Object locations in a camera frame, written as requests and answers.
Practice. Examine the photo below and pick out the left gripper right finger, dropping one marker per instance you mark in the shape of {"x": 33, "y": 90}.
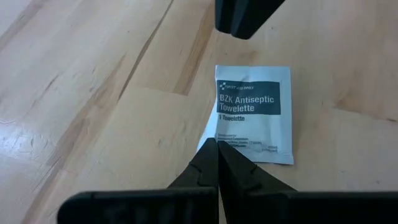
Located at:
{"x": 242, "y": 193}

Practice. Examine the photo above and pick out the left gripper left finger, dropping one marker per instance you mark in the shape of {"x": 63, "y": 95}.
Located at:
{"x": 202, "y": 174}

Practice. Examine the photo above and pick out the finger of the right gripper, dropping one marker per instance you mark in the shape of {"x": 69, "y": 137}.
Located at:
{"x": 224, "y": 15}
{"x": 255, "y": 15}

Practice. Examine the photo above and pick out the white printed wipe packet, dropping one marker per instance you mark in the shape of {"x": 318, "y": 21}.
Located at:
{"x": 252, "y": 124}

